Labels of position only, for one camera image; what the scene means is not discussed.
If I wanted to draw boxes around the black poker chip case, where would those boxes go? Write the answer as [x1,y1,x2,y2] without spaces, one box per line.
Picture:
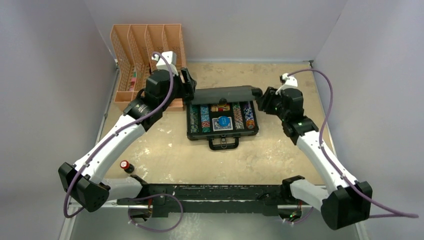
[186,85,263,151]

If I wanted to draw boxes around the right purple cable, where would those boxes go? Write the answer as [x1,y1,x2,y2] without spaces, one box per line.
[287,68,420,220]

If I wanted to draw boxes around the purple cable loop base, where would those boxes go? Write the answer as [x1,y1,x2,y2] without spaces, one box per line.
[126,193,184,233]

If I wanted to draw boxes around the blue card deck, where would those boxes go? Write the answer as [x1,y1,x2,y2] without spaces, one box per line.
[211,116,234,132]

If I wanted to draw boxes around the red black stamp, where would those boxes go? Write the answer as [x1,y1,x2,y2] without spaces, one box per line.
[119,160,135,174]

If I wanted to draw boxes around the green white chip stack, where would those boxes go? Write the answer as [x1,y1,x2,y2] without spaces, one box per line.
[232,102,241,112]

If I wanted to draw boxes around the blue round button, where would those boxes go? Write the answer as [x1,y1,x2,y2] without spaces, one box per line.
[218,116,232,129]

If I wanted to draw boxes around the red gold card deck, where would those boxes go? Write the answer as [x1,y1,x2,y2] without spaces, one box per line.
[210,103,231,112]

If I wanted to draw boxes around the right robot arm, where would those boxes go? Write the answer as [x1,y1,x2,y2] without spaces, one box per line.
[256,87,373,230]

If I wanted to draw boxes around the red yellow chip stack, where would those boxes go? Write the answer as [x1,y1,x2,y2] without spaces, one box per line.
[246,119,256,129]

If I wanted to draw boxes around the peach plastic desk organizer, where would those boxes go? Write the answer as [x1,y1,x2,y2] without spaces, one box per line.
[110,24,187,111]

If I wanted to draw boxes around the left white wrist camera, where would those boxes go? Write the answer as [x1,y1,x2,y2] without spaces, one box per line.
[151,51,178,75]

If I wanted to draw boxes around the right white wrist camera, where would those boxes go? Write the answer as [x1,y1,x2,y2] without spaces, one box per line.
[275,73,298,95]

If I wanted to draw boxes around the light blue chip stack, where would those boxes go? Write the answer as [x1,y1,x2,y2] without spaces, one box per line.
[199,105,210,122]

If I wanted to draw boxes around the orange blue chip stack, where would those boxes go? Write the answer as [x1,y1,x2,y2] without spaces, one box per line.
[233,108,245,130]

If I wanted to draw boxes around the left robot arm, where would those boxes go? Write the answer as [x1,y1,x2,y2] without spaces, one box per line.
[58,67,197,218]

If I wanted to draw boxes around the blue white chip stack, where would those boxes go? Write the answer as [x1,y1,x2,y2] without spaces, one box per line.
[243,101,254,122]

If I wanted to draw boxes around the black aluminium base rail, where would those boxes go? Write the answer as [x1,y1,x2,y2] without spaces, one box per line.
[116,182,312,217]

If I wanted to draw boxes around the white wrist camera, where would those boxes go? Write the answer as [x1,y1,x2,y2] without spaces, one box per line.
[275,73,298,95]
[151,51,178,75]

